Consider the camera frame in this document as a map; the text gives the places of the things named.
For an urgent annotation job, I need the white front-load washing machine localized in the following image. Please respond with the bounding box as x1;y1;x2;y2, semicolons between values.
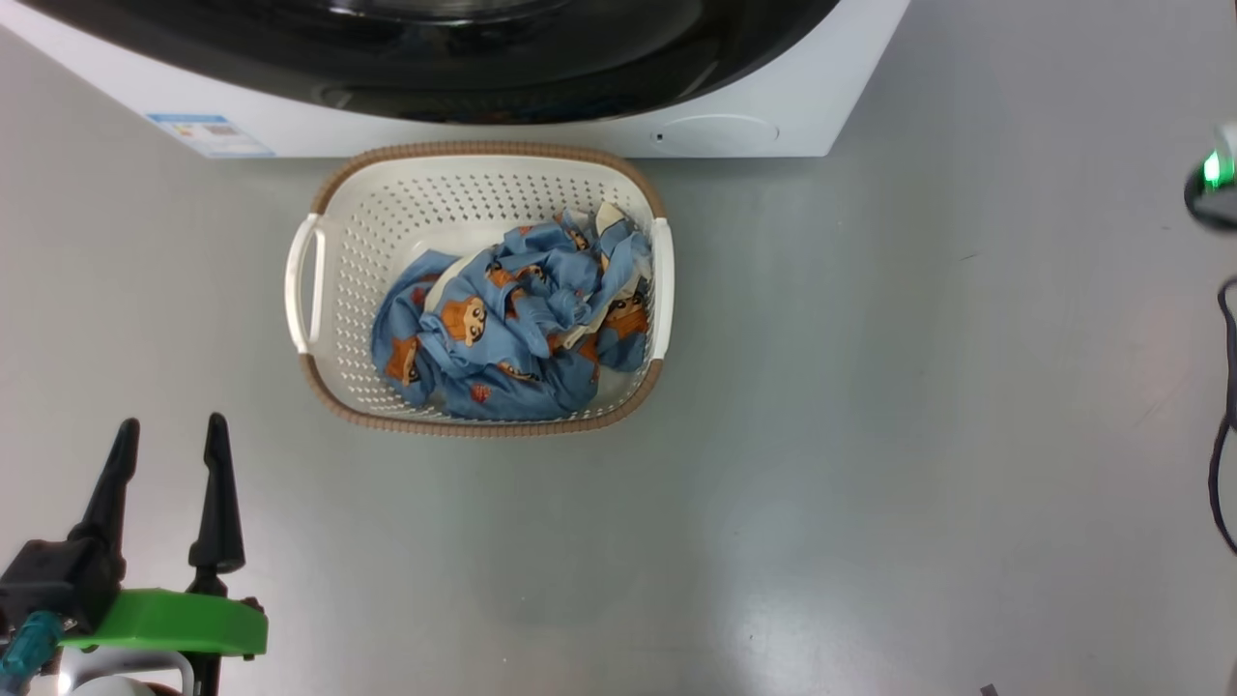
0;0;911;159

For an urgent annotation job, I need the cream perforated laundry basket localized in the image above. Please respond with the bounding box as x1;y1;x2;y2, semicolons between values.
284;141;675;438

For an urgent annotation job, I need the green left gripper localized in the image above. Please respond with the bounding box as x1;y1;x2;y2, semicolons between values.
58;413;270;696

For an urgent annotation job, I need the round filter cover panel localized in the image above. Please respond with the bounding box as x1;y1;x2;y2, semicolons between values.
652;114;780;155

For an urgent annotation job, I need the blue monkey print garment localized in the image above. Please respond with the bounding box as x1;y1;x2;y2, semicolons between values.
372;246;602;422

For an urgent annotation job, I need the teal left camera connector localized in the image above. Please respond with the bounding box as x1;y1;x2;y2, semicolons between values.
0;611;65;693

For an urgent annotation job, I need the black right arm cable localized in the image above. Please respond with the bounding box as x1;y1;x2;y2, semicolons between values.
1208;275;1237;557

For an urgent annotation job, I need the black round washer door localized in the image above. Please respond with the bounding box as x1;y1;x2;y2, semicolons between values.
19;0;842;125

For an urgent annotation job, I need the blue energy label sticker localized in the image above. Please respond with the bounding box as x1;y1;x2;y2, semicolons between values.
145;113;276;159

